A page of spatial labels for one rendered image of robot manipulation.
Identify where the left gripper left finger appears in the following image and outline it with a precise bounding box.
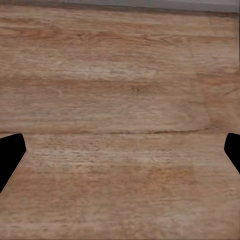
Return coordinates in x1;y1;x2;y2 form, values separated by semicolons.
0;133;26;193

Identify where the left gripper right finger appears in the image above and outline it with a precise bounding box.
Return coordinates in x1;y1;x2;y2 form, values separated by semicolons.
224;133;240;173

